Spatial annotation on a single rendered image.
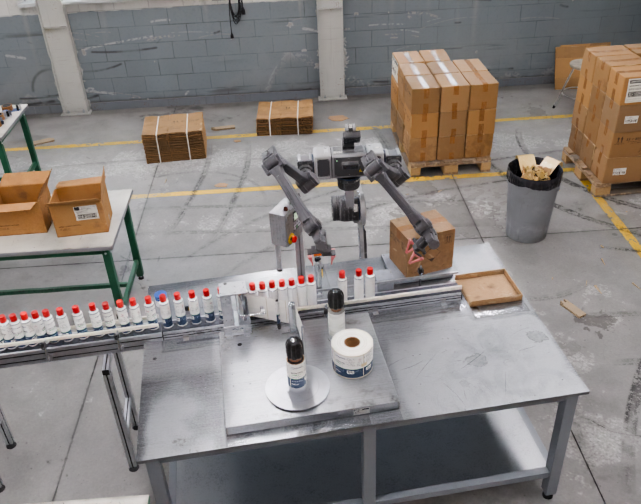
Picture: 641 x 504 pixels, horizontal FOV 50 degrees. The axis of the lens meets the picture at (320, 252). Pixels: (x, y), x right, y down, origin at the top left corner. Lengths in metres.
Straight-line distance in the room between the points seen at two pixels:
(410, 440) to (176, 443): 1.37
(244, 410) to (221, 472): 0.71
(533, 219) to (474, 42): 3.66
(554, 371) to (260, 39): 6.16
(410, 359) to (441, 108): 3.67
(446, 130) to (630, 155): 1.65
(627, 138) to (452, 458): 3.73
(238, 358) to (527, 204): 3.11
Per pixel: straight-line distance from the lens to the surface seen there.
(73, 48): 9.03
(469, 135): 6.97
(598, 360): 5.02
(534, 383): 3.53
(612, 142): 6.68
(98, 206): 4.86
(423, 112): 6.75
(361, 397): 3.29
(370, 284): 3.77
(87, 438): 4.60
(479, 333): 3.75
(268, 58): 8.82
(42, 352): 3.91
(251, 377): 3.43
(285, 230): 3.50
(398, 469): 3.87
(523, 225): 5.96
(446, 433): 4.05
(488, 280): 4.13
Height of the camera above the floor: 3.23
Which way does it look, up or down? 34 degrees down
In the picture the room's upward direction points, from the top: 3 degrees counter-clockwise
